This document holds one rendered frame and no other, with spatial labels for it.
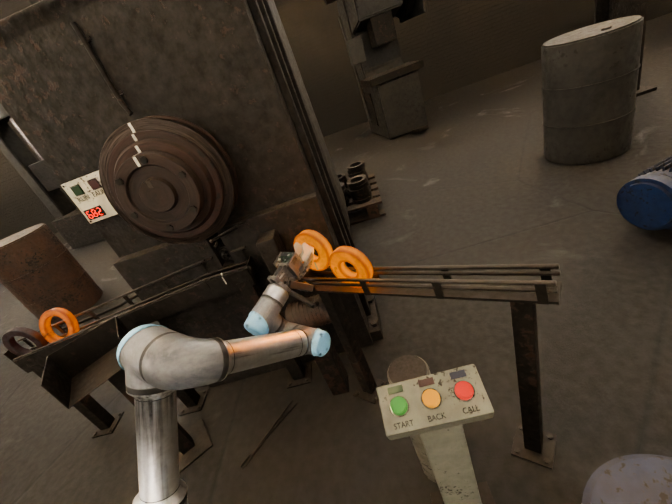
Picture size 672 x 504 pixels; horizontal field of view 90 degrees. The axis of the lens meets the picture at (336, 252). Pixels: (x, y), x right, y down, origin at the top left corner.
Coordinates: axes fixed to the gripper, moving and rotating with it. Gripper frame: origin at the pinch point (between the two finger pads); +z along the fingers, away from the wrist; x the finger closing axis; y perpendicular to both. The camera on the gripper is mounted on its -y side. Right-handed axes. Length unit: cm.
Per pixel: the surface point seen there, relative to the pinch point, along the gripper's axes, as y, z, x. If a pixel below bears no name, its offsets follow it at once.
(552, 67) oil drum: -67, 232, -48
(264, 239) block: -0.1, 2.5, 26.5
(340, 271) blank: -7.5, -4.3, -10.9
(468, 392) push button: -11, -31, -58
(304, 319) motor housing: -27.1, -15.6, 11.7
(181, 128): 47, 9, 33
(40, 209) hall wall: -52, 113, 919
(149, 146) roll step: 48, 0, 40
